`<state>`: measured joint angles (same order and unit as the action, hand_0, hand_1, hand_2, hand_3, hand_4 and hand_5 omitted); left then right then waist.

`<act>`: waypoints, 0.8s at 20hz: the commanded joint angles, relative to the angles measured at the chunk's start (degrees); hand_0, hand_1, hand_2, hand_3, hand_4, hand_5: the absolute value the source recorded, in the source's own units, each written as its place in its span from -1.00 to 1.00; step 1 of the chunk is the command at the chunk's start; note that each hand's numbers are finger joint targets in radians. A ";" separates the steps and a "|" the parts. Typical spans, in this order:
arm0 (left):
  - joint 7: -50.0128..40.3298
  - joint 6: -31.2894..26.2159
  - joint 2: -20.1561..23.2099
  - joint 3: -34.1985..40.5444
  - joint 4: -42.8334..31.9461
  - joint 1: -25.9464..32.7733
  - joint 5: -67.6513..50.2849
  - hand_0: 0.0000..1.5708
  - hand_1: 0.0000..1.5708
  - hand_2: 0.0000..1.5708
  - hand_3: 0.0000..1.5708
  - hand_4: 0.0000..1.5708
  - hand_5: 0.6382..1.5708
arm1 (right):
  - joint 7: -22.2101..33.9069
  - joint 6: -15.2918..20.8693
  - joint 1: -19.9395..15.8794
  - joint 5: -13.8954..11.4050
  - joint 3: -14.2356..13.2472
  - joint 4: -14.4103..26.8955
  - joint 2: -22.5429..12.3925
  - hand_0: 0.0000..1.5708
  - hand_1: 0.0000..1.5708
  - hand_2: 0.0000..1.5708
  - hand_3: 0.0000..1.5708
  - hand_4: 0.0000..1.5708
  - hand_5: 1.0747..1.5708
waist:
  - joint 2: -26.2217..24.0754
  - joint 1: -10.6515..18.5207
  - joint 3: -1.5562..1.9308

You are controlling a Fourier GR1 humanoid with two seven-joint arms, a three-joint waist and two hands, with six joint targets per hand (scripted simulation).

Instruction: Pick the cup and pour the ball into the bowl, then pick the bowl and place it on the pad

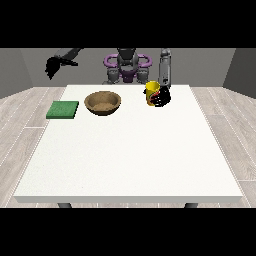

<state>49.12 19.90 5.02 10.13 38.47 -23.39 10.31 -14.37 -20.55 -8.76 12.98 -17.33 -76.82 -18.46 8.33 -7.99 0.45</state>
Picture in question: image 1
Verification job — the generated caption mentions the grey robot trunk purple rings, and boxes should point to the grey robot trunk purple rings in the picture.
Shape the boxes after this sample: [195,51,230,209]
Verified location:
[101,48,154,86]

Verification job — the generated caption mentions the green square pad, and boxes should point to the green square pad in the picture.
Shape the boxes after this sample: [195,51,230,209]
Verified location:
[45,100,80,120]

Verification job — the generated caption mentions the yellow cup with melon print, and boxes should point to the yellow cup with melon print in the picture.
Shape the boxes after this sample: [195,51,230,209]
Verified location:
[145,80,162,107]

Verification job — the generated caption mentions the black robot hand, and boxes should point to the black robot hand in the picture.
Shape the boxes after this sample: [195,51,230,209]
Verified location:
[143,86,172,108]
[44,56,79,81]

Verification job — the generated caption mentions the brown wooden bowl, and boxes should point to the brown wooden bowl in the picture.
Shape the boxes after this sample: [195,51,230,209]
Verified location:
[83,90,122,117]

